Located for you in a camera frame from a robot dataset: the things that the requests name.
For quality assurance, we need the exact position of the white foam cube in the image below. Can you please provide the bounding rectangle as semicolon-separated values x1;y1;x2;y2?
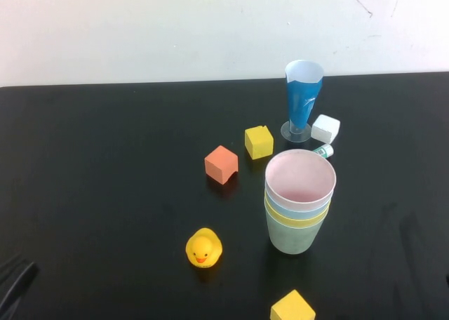
310;114;341;142

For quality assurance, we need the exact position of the plain yellow foam cube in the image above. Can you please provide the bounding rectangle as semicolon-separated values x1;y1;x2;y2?
270;289;316;320

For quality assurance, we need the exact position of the green plastic cup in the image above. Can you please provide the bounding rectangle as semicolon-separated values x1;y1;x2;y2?
266;211;329;256

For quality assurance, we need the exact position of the blue conical measuring glass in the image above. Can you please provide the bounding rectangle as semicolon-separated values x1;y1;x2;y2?
281;59;324;142

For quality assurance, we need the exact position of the notched yellow foam cube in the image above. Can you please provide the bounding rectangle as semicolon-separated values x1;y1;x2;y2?
244;125;274;160

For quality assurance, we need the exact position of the yellow plastic cup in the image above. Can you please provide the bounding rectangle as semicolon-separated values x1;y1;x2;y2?
264;196;331;229

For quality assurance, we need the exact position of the pink plastic cup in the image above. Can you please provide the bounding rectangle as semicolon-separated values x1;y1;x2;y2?
264;149;337;211

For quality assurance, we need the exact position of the yellow rubber duck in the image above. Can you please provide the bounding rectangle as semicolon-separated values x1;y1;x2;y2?
185;227;224;269

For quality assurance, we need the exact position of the orange foam cube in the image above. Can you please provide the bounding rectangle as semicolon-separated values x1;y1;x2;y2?
204;145;239;187

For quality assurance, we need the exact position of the green and white tube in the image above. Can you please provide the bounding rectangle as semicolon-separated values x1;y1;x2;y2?
311;143;335;159

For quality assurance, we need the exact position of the light blue plastic cup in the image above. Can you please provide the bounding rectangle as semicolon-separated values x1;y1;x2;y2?
264;189;333;220

